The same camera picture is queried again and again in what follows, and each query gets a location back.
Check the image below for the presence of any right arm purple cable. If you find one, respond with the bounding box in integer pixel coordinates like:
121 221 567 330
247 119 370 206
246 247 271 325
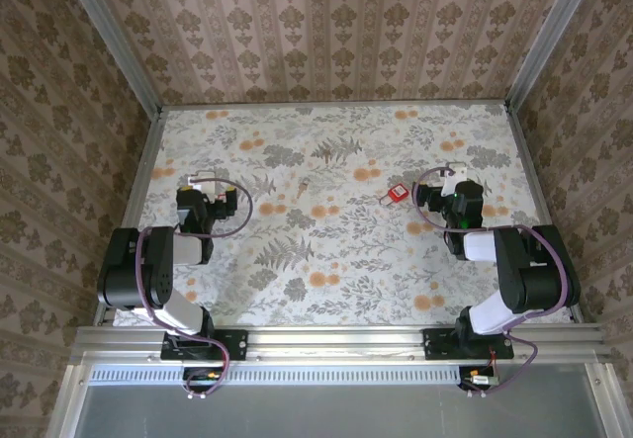
411 165 570 400

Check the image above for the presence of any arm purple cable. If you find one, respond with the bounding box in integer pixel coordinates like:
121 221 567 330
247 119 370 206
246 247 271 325
411 165 570 400
136 176 255 400

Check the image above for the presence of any small electronics board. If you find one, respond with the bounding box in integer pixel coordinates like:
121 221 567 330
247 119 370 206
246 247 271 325
182 366 224 393
459 366 500 391

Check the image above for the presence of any aluminium mounting rail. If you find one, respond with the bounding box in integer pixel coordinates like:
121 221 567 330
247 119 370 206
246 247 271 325
68 324 612 363

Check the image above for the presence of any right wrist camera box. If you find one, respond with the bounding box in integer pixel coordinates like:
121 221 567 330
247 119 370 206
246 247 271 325
443 161 469 183

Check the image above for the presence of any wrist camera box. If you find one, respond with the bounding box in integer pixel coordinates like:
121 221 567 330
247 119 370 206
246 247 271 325
443 161 469 183
187 171 220 195

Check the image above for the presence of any grey metal panel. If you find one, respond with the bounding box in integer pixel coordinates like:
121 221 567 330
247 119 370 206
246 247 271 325
46 361 619 438

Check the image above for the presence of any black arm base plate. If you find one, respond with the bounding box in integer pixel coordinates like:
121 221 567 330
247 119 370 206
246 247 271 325
160 329 248 362
422 328 515 362

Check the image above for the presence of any floral tablecloth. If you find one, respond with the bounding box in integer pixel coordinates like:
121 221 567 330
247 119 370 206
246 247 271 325
112 104 578 328

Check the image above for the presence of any aluminium table side rail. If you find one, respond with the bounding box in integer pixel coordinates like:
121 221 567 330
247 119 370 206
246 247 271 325
93 109 167 328
507 107 585 323

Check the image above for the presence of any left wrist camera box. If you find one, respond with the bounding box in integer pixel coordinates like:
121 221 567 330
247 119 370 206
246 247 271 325
187 171 220 195

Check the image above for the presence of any aluminium frame post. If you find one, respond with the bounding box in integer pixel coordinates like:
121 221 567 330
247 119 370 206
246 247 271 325
54 0 165 116
504 0 605 113

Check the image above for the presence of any grey slotted cable duct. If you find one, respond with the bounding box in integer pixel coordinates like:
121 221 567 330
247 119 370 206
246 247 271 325
88 364 464 386

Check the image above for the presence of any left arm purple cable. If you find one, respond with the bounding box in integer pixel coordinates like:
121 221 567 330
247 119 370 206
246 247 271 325
136 176 255 400

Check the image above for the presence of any aluminium table rear rail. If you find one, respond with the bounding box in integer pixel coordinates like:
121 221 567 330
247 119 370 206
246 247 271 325
160 101 510 110

